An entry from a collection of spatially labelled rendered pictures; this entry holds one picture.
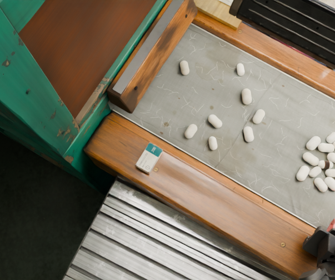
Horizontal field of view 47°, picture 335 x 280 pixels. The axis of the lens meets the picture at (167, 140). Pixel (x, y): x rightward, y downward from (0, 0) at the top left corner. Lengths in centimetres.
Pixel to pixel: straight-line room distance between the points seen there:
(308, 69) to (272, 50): 10
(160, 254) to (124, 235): 9
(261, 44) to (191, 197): 41
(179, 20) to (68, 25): 37
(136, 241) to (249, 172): 31
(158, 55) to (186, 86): 12
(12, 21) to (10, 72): 7
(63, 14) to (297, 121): 61
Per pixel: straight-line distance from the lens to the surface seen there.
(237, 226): 86
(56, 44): 58
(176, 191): 85
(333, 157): 95
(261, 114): 92
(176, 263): 93
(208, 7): 100
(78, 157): 89
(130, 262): 94
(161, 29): 86
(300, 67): 99
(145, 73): 84
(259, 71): 99
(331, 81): 100
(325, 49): 66
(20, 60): 50
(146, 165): 83
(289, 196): 92
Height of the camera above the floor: 160
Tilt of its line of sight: 75 degrees down
